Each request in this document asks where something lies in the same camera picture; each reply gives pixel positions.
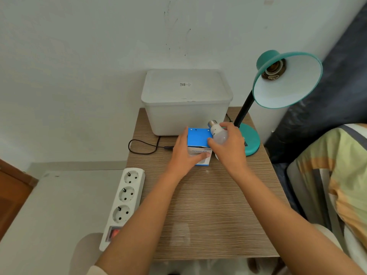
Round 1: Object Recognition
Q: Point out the person's left hand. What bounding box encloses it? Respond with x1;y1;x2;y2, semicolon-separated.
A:
167;127;211;182

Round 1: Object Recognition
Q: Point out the person's right hand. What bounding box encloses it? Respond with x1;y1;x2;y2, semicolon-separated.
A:
207;122;248;177

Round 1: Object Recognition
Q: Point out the white light bulb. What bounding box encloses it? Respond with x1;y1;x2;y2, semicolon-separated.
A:
208;120;229;161

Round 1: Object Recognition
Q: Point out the blue and white cardboard box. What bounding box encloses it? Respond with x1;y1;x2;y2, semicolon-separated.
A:
187;127;214;167

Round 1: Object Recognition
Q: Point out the person's right forearm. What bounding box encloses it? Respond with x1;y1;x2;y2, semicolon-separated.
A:
227;167;365;275

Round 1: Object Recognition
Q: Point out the person's left forearm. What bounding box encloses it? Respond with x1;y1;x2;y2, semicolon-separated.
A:
95;172;187;275

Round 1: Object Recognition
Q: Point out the white plastic storage box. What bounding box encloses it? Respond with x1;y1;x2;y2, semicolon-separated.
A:
141;69;234;137

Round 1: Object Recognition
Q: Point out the white power strip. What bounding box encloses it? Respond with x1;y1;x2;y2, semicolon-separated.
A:
99;168;146;252

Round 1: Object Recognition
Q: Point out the teal desk lamp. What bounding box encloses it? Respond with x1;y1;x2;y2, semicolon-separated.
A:
233;50;323;157

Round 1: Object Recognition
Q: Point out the striped pastel blanket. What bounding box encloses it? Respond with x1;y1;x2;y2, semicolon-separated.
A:
287;123;367;256

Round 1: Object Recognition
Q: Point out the dark blue mattress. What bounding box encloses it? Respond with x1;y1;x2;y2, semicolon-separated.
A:
263;2;367;165

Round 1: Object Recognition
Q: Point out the brown wooden door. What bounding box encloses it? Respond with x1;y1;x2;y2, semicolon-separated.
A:
0;159;39;241

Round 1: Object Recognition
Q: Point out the black cable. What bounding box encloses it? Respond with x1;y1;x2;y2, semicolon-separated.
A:
128;136;174;155

